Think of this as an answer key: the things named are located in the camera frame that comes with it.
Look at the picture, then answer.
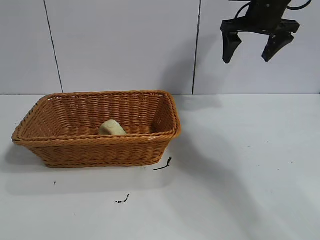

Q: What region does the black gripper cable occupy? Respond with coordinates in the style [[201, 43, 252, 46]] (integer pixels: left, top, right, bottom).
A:
[[234, 1, 251, 20], [286, 0, 309, 11]]

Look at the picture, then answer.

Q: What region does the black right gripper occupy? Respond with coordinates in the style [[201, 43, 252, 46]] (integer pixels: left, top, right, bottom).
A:
[[220, 0, 301, 64]]

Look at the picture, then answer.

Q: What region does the pale yellow egg yolk pastry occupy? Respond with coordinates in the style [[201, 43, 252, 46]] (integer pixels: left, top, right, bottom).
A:
[[98, 119, 128, 137]]

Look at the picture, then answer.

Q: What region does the brown woven wicker basket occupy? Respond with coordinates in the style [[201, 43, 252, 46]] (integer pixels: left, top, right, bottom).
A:
[[11, 90, 182, 169]]

